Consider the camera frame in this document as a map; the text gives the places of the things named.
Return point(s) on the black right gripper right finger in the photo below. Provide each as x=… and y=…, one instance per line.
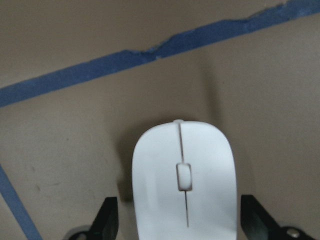
x=258, y=224

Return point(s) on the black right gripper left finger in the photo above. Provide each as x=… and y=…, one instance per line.
x=105, y=224

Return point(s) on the white computer mouse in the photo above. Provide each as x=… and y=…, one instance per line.
x=184, y=183

